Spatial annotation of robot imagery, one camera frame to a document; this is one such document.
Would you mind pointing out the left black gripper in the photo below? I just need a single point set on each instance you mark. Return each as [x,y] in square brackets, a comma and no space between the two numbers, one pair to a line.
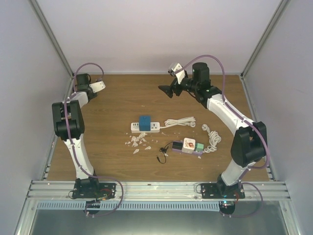
[94,96]

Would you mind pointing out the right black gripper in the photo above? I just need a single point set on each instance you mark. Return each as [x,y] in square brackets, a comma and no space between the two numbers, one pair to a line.
[168,90]

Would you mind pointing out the white USB power strip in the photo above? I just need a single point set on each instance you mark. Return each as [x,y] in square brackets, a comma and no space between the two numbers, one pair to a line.
[154,128]

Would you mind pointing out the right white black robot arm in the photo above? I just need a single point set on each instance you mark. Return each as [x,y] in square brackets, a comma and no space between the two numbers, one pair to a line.
[249,145]

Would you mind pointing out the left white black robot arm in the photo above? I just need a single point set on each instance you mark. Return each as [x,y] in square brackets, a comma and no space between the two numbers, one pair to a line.
[69,126]

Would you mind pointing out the blue cube plug adapter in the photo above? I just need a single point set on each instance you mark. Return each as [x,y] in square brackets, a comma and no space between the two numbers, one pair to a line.
[144,123]

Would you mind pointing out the black plug adapter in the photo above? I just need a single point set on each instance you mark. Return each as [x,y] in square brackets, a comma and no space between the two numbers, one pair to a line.
[177,145]

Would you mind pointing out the white cartoon cube adapter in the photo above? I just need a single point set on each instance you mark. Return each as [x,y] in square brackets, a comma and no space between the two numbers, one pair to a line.
[188,145]

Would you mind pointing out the green cube adapter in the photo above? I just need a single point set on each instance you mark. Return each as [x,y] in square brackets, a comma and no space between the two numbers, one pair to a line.
[199,147]

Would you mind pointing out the purple power strip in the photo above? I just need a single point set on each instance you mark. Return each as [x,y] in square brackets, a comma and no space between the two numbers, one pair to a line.
[198,153]

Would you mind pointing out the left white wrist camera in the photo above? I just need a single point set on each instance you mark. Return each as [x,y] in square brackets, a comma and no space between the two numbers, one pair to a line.
[97,86]

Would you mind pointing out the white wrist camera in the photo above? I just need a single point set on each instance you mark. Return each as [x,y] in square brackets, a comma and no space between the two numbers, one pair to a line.
[97,86]
[176,70]

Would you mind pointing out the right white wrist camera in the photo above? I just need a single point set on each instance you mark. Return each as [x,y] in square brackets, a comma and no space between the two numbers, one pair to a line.
[176,70]

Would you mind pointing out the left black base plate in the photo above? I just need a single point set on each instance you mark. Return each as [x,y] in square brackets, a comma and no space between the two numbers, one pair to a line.
[98,191]

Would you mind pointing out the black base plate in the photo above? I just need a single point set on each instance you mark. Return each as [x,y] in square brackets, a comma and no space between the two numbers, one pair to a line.
[98,191]
[210,191]

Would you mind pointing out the left aluminium corner post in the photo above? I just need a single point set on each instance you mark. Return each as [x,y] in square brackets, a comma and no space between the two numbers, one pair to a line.
[40,15]

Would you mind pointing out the aluminium corner post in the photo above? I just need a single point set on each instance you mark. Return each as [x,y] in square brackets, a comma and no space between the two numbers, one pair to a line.
[266,34]
[40,15]

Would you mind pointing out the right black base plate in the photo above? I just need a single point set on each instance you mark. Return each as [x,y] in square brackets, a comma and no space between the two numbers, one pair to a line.
[210,191]

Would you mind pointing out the aluminium front rail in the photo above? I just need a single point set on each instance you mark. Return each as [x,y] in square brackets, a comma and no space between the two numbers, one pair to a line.
[151,191]

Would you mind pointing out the grey slotted cable duct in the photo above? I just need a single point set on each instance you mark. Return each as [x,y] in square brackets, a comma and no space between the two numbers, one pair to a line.
[136,206]

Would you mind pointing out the right aluminium corner post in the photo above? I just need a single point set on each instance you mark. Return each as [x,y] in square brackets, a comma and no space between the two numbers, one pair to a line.
[266,34]

